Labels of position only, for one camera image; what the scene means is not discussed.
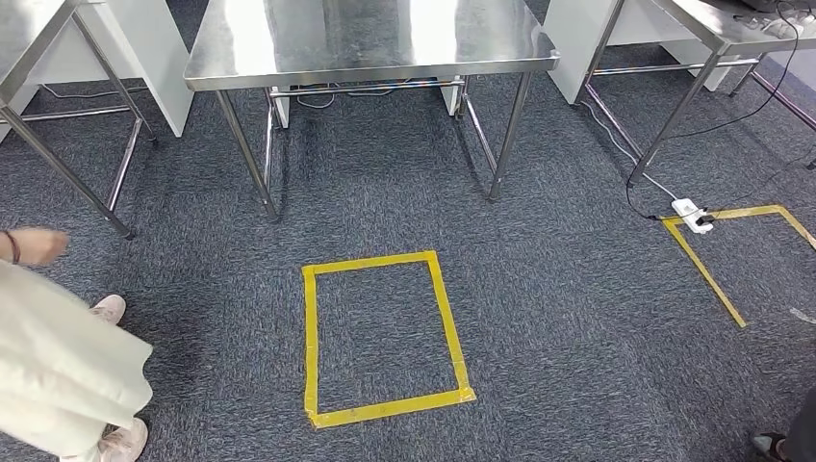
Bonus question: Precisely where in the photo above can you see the person's hand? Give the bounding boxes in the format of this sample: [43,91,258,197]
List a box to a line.
[17,228,70,268]

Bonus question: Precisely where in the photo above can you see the stainless steel workbench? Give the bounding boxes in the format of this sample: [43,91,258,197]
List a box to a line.
[0,0,158,241]
[183,0,561,223]
[576,0,816,186]

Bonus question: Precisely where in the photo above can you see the person's foot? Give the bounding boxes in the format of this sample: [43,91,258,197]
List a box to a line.
[98,419,149,462]
[89,294,127,326]
[751,432,792,462]

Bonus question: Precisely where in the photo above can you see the white panel board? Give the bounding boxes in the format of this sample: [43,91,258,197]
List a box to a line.
[0,0,194,139]
[543,0,741,107]

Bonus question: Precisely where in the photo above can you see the yellow floor tape square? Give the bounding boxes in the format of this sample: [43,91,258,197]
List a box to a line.
[301,250,477,429]
[660,203,816,329]

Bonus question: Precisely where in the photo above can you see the white power strip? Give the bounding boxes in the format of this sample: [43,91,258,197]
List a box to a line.
[671,197,715,235]

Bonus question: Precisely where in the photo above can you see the white floor cable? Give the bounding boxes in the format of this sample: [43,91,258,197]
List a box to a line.
[579,101,680,202]
[40,83,148,100]

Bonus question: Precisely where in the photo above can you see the black floor cable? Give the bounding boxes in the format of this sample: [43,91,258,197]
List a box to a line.
[626,0,816,221]

